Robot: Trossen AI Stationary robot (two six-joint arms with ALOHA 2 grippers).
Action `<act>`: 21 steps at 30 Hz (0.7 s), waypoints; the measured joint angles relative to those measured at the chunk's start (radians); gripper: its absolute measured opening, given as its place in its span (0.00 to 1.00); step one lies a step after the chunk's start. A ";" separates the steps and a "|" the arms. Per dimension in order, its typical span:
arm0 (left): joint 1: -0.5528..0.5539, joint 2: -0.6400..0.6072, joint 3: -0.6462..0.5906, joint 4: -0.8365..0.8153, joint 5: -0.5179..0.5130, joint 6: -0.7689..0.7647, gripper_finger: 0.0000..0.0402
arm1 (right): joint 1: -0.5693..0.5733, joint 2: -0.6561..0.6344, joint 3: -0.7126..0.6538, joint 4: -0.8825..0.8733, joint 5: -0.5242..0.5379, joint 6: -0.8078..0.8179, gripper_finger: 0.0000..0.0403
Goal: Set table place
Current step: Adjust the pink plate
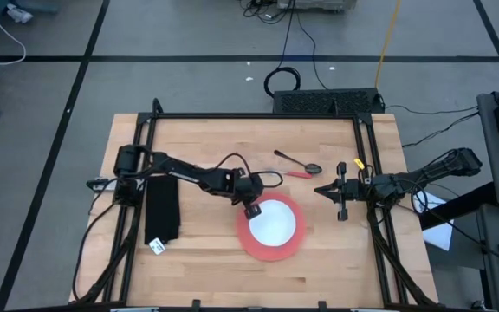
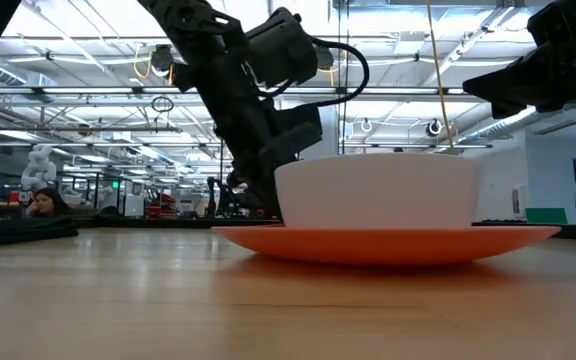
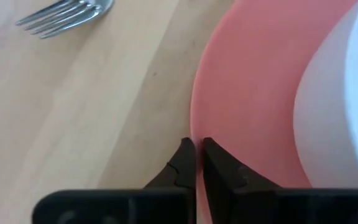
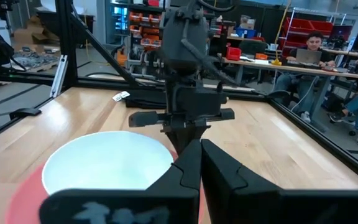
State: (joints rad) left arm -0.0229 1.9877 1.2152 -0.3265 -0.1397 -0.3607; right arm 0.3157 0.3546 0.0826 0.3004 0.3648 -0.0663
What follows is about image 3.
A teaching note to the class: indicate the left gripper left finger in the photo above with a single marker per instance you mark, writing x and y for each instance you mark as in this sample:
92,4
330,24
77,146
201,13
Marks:
182,168

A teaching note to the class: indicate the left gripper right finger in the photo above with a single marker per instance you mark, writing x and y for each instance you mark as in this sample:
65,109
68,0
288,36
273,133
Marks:
225,174

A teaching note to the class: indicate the red round plate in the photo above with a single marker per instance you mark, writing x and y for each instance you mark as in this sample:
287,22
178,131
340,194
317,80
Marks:
250,77

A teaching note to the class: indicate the white bowl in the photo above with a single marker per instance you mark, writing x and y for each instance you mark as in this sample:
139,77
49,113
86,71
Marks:
337,124

